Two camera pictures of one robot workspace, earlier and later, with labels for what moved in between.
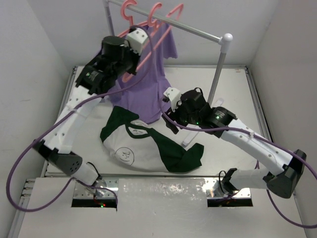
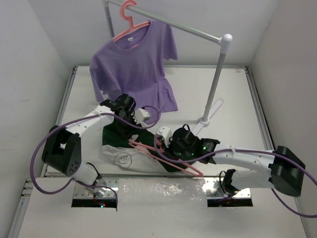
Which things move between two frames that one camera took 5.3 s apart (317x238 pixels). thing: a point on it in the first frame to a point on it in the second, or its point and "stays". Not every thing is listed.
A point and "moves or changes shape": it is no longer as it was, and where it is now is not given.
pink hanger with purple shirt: [130, 18] stays
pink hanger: [130, 75] to [158, 151]
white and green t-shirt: [138, 146] moves or changes shape
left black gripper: [136, 57] to [130, 114]
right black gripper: [174, 115] to [169, 150]
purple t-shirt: [143, 93] stays
